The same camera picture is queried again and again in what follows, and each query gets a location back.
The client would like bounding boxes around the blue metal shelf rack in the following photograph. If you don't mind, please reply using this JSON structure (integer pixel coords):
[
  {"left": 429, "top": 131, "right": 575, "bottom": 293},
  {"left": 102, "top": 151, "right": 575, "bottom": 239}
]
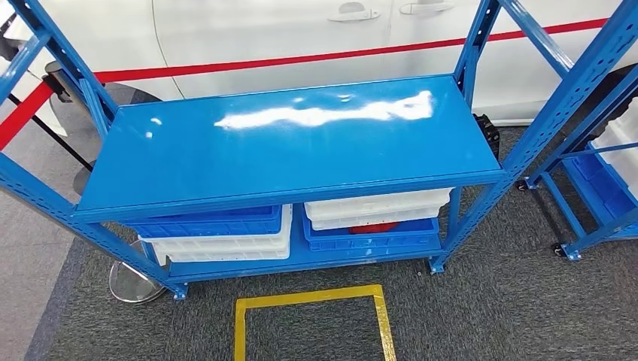
[{"left": 0, "top": 0, "right": 638, "bottom": 302}]

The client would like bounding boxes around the blue wheeled shelf rack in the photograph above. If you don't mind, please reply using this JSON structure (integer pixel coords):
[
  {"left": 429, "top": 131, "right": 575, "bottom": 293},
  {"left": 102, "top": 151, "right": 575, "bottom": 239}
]
[{"left": 515, "top": 65, "right": 638, "bottom": 262}]

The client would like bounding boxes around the red item in crate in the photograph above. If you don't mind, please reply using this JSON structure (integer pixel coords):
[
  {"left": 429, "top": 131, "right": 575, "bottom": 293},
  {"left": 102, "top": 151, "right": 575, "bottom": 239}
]
[{"left": 348, "top": 222, "right": 401, "bottom": 235}]

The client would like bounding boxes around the blue plastic crate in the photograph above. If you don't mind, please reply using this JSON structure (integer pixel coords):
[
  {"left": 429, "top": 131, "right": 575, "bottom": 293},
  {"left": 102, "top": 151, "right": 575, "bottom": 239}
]
[
  {"left": 301, "top": 206, "right": 441, "bottom": 253},
  {"left": 570, "top": 141, "right": 638, "bottom": 225},
  {"left": 126, "top": 205, "right": 284, "bottom": 239}
]

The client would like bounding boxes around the red barrier belt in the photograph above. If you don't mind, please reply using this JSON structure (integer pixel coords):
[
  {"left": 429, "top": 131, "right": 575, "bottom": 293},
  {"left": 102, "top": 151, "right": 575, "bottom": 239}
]
[
  {"left": 0, "top": 82, "right": 55, "bottom": 150},
  {"left": 93, "top": 17, "right": 609, "bottom": 85}
]

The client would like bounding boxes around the white car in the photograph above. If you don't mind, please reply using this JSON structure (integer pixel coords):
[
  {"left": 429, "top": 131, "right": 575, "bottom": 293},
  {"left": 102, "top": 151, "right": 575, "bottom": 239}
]
[{"left": 0, "top": 0, "right": 638, "bottom": 126}]

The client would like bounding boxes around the black ribbed block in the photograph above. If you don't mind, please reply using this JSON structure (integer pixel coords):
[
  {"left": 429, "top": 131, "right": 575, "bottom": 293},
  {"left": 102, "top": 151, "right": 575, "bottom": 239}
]
[{"left": 473, "top": 113, "right": 501, "bottom": 160}]

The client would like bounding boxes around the chrome base stanchion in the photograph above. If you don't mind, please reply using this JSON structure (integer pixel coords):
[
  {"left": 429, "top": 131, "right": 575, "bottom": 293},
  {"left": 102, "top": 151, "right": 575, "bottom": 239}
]
[{"left": 0, "top": 184, "right": 168, "bottom": 305}]

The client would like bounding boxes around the black stanchion post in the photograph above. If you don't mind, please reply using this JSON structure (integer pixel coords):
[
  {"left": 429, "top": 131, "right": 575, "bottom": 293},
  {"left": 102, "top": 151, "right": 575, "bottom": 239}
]
[{"left": 7, "top": 60, "right": 98, "bottom": 196}]

